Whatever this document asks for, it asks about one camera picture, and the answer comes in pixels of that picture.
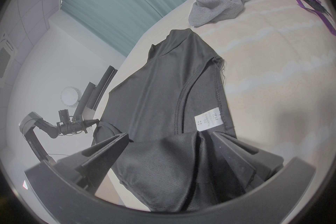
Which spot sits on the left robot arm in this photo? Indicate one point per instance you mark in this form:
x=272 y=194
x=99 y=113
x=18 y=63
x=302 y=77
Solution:
x=28 y=120

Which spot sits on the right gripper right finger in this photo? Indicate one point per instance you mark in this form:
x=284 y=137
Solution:
x=244 y=157

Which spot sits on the round white lamp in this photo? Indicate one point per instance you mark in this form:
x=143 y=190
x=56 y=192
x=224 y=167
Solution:
x=69 y=96

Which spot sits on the white ceiling air vent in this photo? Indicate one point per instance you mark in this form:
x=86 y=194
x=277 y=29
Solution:
x=6 y=57

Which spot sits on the black lace garment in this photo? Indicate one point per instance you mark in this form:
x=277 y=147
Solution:
x=319 y=7

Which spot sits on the black T-shirt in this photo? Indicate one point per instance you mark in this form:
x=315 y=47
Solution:
x=162 y=91

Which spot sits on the bed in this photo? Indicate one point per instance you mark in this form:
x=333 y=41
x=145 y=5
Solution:
x=275 y=73

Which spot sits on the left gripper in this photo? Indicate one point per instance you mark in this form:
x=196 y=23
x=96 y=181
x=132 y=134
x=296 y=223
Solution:
x=78 y=127

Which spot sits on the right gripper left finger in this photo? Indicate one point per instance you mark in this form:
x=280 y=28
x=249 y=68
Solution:
x=102 y=162

